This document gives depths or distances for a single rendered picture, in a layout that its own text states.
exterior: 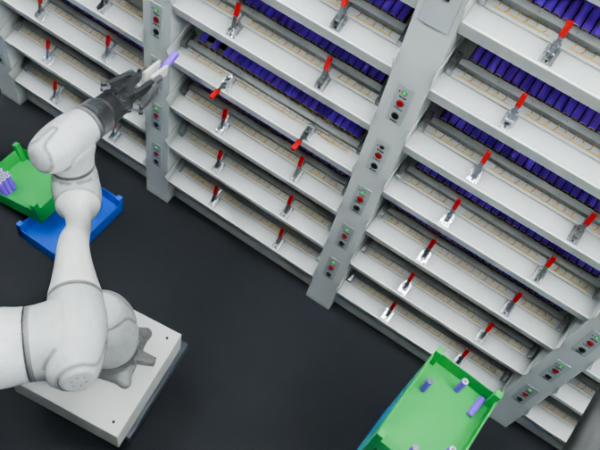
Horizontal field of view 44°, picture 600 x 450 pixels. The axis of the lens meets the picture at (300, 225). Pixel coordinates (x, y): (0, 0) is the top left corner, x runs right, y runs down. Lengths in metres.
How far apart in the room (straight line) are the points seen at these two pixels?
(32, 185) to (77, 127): 1.03
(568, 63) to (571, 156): 0.23
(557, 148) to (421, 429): 0.78
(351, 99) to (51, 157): 0.71
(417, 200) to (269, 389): 0.84
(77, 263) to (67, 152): 0.36
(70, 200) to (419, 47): 0.85
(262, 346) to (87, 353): 1.24
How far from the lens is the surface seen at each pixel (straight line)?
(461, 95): 1.66
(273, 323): 2.50
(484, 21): 1.53
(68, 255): 1.44
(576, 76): 1.52
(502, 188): 1.79
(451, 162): 1.79
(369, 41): 1.69
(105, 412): 2.07
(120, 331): 1.88
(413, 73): 1.64
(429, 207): 1.94
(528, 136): 1.65
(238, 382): 2.41
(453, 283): 2.10
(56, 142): 1.69
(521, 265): 1.95
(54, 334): 1.30
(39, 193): 2.68
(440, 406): 2.00
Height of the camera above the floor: 2.26
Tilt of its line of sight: 57 degrees down
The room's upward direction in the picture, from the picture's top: 17 degrees clockwise
